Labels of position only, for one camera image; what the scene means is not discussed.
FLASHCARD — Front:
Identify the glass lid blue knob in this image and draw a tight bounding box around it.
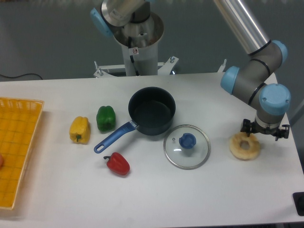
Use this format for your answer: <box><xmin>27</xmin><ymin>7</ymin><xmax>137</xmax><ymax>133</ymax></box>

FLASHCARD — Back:
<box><xmin>163</xmin><ymin>124</ymin><xmax>211</xmax><ymax>170</ymax></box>

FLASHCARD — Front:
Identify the black device at table edge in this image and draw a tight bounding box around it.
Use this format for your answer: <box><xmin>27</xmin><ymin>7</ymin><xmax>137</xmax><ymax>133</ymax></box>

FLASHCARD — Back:
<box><xmin>293</xmin><ymin>192</ymin><xmax>304</xmax><ymax>216</ymax></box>

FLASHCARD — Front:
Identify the dark saucepan blue handle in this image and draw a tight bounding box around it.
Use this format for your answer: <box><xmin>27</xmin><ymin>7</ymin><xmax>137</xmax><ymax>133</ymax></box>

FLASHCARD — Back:
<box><xmin>94</xmin><ymin>86</ymin><xmax>176</xmax><ymax>153</ymax></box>

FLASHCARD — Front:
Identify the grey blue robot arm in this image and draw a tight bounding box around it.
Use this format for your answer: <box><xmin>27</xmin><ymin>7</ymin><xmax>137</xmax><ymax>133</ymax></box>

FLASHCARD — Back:
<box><xmin>90</xmin><ymin>0</ymin><xmax>291</xmax><ymax>139</ymax></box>

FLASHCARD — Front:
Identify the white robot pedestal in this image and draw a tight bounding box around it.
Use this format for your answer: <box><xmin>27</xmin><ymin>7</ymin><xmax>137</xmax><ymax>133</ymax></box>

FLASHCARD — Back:
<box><xmin>114</xmin><ymin>12</ymin><xmax>164</xmax><ymax>76</ymax></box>

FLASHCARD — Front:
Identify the white table frame bracket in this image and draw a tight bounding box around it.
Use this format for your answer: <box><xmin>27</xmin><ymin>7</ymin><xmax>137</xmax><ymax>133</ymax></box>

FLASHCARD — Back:
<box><xmin>93</xmin><ymin>56</ymin><xmax>228</xmax><ymax>78</ymax></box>

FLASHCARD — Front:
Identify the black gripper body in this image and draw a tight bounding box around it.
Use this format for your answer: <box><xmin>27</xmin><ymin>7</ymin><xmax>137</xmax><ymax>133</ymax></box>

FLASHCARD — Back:
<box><xmin>251</xmin><ymin>120</ymin><xmax>280</xmax><ymax>135</ymax></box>

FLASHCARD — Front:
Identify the yellow bell pepper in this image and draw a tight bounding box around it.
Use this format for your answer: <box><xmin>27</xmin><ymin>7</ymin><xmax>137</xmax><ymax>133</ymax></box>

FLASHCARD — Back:
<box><xmin>69</xmin><ymin>116</ymin><xmax>91</xmax><ymax>144</ymax></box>

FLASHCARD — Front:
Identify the green bell pepper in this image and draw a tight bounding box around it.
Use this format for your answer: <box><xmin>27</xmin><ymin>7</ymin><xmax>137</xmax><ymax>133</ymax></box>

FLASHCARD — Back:
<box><xmin>96</xmin><ymin>106</ymin><xmax>116</xmax><ymax>132</ymax></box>

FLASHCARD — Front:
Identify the red bell pepper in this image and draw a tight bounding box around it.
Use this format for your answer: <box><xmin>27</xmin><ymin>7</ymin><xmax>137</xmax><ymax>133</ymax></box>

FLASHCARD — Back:
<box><xmin>104</xmin><ymin>152</ymin><xmax>130</xmax><ymax>176</ymax></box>

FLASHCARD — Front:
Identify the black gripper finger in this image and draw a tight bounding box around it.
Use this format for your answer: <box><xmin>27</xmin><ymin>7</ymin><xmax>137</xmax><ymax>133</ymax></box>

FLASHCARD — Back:
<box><xmin>275</xmin><ymin>124</ymin><xmax>290</xmax><ymax>141</ymax></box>
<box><xmin>240</xmin><ymin>119</ymin><xmax>256</xmax><ymax>137</ymax></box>

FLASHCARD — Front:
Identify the black cable on floor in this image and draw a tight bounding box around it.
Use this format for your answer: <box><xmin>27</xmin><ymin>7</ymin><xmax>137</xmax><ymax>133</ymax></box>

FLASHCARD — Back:
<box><xmin>0</xmin><ymin>73</ymin><xmax>43</xmax><ymax>80</ymax></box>

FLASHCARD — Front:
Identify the glazed beige donut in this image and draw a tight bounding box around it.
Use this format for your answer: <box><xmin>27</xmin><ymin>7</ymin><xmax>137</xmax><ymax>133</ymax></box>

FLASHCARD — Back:
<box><xmin>229</xmin><ymin>132</ymin><xmax>260</xmax><ymax>161</ymax></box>

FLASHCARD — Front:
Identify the yellow wicker basket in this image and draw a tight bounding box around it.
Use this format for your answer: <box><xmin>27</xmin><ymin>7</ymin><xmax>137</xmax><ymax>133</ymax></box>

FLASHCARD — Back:
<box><xmin>0</xmin><ymin>97</ymin><xmax>44</xmax><ymax>210</ymax></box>

